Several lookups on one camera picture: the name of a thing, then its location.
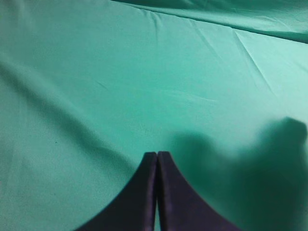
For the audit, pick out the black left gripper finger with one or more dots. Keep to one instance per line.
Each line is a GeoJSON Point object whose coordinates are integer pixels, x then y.
{"type": "Point", "coordinates": [133, 209]}

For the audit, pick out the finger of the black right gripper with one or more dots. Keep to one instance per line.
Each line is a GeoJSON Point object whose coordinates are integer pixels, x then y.
{"type": "Point", "coordinates": [180, 206]}

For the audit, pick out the green table cloth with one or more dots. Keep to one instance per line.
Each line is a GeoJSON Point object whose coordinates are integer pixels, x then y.
{"type": "Point", "coordinates": [88, 86]}

